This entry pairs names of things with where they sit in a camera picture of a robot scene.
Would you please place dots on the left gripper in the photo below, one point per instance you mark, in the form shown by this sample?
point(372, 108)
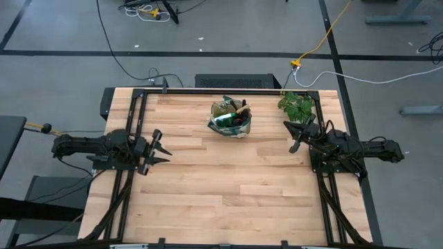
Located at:
point(143, 152)

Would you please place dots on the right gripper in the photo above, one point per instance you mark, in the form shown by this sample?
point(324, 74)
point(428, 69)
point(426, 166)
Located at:
point(313, 136)

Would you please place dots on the red and black gardening gloves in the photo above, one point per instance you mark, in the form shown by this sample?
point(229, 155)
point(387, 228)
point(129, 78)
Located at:
point(241, 121)

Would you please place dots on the beige green-trimmed gardening bag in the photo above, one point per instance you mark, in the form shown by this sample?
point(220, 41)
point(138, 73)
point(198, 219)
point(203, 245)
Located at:
point(228, 132)

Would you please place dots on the green plastic spray bottle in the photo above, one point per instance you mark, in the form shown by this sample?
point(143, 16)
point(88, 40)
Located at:
point(226, 120)

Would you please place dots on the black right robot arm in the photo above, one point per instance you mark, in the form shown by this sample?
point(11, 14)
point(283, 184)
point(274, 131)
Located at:
point(373, 150)

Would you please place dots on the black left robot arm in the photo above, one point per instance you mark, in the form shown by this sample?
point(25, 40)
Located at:
point(86, 145)

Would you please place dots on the green potted plant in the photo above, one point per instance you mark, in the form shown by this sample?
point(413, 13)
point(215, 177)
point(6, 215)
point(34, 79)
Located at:
point(296, 107)

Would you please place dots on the black computer case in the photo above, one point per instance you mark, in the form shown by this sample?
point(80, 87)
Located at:
point(239, 81)

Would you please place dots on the grey bench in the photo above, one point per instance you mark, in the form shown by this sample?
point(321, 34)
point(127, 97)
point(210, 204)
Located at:
point(52, 188)

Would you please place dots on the grey desk foot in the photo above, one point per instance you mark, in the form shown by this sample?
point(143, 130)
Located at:
point(422, 110)

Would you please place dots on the black stand leg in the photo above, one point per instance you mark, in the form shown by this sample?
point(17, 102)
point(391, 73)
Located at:
point(171, 12)

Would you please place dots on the grey desk base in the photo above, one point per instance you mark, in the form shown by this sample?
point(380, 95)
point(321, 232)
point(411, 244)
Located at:
point(398, 19)

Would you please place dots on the dark side table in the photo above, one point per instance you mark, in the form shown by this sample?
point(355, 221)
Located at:
point(10, 138)

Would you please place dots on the black aluminium table frame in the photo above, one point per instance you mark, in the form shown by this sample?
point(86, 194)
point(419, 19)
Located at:
point(194, 92)

